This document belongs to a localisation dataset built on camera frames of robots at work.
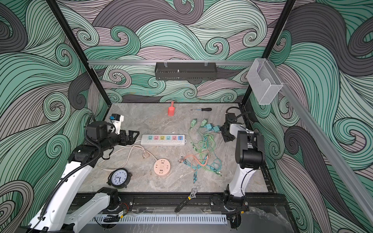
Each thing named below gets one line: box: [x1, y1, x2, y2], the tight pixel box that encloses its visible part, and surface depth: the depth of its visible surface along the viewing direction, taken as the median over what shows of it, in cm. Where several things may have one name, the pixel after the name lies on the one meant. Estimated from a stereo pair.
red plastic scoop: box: [168, 100, 176, 117], surface depth 116 cm
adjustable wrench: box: [174, 187, 198, 213], surface depth 76 cm
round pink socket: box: [153, 158, 171, 177], surface depth 85 cm
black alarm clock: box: [106, 167, 133, 189], surface depth 81 cm
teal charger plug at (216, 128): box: [213, 125, 221, 133], surface depth 105 cm
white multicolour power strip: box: [140, 133, 187, 146], surface depth 97 cm
